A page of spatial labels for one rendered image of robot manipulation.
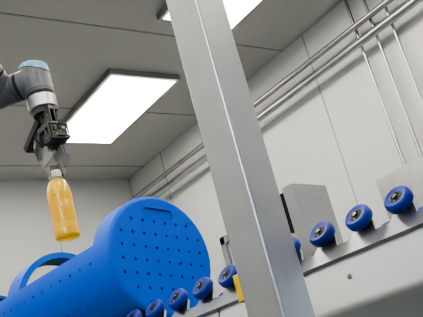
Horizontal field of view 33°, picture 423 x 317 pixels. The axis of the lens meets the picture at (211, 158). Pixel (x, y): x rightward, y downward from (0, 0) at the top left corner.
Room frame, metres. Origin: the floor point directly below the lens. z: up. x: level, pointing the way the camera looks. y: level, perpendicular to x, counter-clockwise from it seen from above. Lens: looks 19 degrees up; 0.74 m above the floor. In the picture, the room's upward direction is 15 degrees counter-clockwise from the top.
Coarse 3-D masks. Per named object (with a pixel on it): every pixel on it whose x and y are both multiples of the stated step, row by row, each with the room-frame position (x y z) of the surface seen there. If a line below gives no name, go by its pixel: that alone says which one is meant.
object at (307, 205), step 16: (288, 192) 1.22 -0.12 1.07; (304, 192) 1.24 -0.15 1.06; (320, 192) 1.27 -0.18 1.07; (288, 208) 1.23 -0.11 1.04; (304, 208) 1.23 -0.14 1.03; (320, 208) 1.26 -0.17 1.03; (288, 224) 1.25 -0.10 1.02; (304, 224) 1.22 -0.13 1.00; (336, 224) 1.29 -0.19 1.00; (304, 240) 1.22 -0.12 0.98; (304, 256) 1.23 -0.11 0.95
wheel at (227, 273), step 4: (232, 264) 1.28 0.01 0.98; (224, 268) 1.29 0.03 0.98; (228, 268) 1.28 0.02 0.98; (232, 268) 1.27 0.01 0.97; (224, 272) 1.28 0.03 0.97; (228, 272) 1.27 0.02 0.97; (232, 272) 1.27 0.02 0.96; (236, 272) 1.27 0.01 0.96; (220, 276) 1.29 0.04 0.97; (224, 276) 1.28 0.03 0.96; (228, 276) 1.27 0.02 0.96; (232, 276) 1.27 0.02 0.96; (220, 280) 1.28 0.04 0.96; (224, 280) 1.27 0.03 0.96; (228, 280) 1.27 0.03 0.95; (232, 280) 1.27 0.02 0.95; (220, 284) 1.28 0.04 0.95; (224, 284) 1.27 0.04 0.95; (228, 284) 1.27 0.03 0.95; (232, 284) 1.27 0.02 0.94
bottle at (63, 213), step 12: (60, 180) 1.97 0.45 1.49; (48, 192) 1.97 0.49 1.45; (60, 192) 1.96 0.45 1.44; (48, 204) 1.98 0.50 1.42; (60, 204) 1.96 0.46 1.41; (72, 204) 1.98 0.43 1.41; (60, 216) 1.96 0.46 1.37; (72, 216) 1.97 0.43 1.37; (60, 228) 1.96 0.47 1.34; (72, 228) 1.97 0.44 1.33; (60, 240) 1.99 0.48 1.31
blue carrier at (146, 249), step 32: (128, 224) 1.50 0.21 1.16; (160, 224) 1.56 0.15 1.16; (192, 224) 1.63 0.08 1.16; (64, 256) 1.84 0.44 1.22; (96, 256) 1.48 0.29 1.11; (128, 256) 1.48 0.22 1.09; (160, 256) 1.54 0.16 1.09; (192, 256) 1.61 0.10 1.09; (32, 288) 1.68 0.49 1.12; (64, 288) 1.58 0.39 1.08; (96, 288) 1.51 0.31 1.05; (128, 288) 1.47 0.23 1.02; (160, 288) 1.53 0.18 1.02; (192, 288) 1.60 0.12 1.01
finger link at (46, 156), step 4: (40, 148) 1.96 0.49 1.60; (44, 148) 1.96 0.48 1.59; (44, 152) 1.96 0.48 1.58; (48, 152) 1.94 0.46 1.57; (44, 156) 1.96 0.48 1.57; (48, 156) 1.95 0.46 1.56; (40, 160) 1.96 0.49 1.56; (44, 160) 1.96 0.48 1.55; (48, 160) 1.95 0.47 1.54; (40, 164) 1.97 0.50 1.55; (44, 164) 1.96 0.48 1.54; (48, 164) 1.97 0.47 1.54; (44, 168) 1.96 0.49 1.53; (48, 168) 1.97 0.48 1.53; (48, 172) 1.97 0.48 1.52; (48, 176) 1.97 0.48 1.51
